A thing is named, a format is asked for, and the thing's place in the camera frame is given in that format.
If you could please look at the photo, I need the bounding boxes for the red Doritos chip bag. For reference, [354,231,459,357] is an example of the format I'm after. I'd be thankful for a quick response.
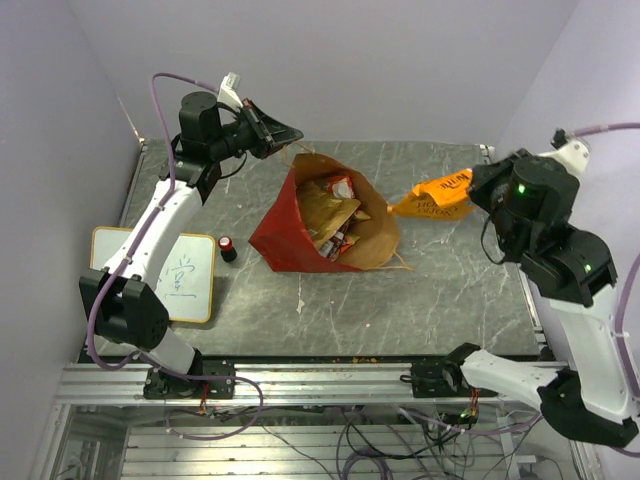
[319,175,356,199]

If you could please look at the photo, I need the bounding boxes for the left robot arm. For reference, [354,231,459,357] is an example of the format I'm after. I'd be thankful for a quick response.
[79,91,303,397]

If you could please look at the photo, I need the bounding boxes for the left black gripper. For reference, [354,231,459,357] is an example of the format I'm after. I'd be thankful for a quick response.
[210,99,304,161]

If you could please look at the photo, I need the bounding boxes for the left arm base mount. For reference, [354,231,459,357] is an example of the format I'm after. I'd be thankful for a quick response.
[143,360,236,400]

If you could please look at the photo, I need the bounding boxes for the cable tangle under table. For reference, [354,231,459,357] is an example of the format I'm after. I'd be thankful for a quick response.
[164,369,551,480]

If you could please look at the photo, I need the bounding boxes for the red capped black marker stamp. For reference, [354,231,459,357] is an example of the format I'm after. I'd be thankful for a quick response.
[217,236,238,263]

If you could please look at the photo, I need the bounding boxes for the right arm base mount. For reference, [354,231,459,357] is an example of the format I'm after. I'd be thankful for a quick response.
[397,343,481,399]

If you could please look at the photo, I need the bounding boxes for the orange snack pouch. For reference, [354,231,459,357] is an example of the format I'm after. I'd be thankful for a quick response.
[387,168,475,221]

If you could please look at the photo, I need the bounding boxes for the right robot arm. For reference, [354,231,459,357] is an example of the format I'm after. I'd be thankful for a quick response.
[440,150,639,450]

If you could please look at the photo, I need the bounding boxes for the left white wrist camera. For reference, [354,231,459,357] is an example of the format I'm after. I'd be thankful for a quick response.
[217,72,243,112]

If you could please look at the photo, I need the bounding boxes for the aluminium extrusion rail frame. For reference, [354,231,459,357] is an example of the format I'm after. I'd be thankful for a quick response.
[54,360,571,407]

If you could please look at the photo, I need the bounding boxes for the small whiteboard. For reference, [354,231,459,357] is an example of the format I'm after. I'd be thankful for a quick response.
[90,227,217,324]

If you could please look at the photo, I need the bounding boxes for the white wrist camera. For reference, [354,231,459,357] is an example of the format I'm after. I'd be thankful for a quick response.
[540,129,591,178]
[217,72,243,112]

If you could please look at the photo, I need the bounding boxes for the red brown paper bag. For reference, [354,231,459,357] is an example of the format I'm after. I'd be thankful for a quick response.
[249,147,412,273]

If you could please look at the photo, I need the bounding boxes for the colourful small snack packets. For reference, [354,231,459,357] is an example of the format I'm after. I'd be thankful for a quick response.
[318,209,371,261]

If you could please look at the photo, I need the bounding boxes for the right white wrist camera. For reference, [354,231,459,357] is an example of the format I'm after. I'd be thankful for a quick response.
[540,129,591,178]

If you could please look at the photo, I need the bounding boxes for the brown snack pouch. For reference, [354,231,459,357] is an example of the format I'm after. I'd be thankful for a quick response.
[296,181,361,249]

